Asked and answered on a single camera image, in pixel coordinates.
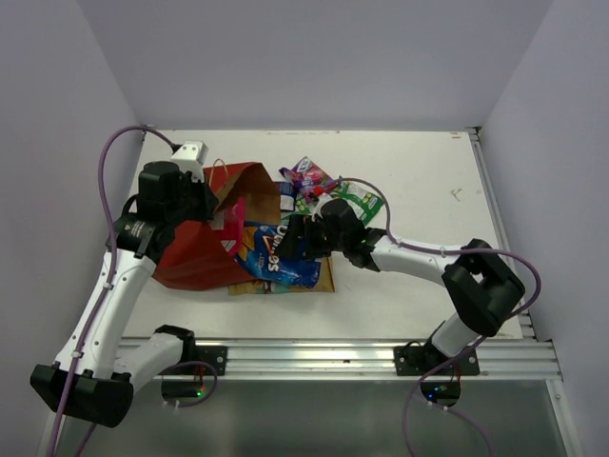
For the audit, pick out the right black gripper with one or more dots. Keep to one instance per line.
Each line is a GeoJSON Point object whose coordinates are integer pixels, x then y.
{"type": "Point", "coordinates": [299, 227]}

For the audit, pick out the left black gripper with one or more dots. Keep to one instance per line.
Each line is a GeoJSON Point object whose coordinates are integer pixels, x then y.
{"type": "Point", "coordinates": [208, 199]}

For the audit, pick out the blue Doritos chips bag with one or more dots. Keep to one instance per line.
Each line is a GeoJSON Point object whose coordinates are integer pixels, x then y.
{"type": "Point", "coordinates": [258, 256]}

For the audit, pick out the pink Real chips bag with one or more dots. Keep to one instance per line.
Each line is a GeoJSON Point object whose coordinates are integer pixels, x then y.
{"type": "Point", "coordinates": [228, 226]}

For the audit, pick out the red paper bag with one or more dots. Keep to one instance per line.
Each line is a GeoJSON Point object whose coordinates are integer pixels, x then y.
{"type": "Point", "coordinates": [196, 259]}

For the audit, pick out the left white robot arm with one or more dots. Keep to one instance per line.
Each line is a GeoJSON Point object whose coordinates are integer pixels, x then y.
{"type": "Point", "coordinates": [87, 380]}

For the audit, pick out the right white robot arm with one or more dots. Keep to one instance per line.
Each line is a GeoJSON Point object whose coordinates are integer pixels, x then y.
{"type": "Point", "coordinates": [482, 288]}

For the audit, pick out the small dark blue snack bag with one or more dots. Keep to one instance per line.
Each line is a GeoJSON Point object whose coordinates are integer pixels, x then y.
{"type": "Point", "coordinates": [288, 194]}

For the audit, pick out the purple candy bag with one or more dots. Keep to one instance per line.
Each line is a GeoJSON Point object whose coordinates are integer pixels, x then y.
{"type": "Point", "coordinates": [309, 179]}

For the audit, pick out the green snack bag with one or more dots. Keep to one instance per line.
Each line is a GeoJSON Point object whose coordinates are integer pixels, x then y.
{"type": "Point", "coordinates": [365, 203]}

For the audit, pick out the small green snack packet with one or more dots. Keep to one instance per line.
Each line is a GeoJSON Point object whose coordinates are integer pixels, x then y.
{"type": "Point", "coordinates": [301, 207]}

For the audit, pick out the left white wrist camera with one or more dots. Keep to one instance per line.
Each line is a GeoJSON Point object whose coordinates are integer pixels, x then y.
{"type": "Point", "coordinates": [190, 158]}

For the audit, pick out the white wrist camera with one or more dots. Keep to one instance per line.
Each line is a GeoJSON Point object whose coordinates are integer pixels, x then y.
{"type": "Point", "coordinates": [190, 158]}
{"type": "Point", "coordinates": [319, 200]}

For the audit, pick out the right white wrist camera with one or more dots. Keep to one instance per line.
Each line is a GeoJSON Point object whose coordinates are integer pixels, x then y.
{"type": "Point", "coordinates": [319, 200]}

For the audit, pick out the aluminium mounting rail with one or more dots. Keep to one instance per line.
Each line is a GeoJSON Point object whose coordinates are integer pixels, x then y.
{"type": "Point", "coordinates": [372, 360]}

